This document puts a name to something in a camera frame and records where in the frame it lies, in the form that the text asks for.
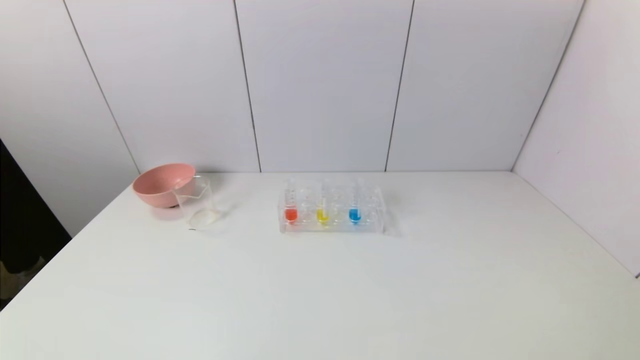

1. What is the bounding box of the test tube with red pigment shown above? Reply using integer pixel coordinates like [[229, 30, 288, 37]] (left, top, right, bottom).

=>
[[284, 179, 299, 224]]

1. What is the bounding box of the test tube with yellow pigment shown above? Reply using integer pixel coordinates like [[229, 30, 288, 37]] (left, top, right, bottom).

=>
[[316, 180, 331, 226]]

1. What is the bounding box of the test tube with blue pigment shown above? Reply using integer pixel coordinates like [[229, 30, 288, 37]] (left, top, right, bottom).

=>
[[348, 179, 363, 225]]

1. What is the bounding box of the clear acrylic test tube rack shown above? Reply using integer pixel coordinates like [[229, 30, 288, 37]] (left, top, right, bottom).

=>
[[278, 183, 387, 235]]

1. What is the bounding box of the clear glass beaker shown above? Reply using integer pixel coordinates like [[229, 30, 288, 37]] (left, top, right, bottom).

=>
[[172, 175, 224, 231]]

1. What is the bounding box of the pink plastic bowl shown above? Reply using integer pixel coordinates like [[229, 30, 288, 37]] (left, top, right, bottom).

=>
[[132, 163, 197, 209]]

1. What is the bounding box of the black background object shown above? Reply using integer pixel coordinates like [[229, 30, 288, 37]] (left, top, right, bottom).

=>
[[0, 140, 72, 311]]

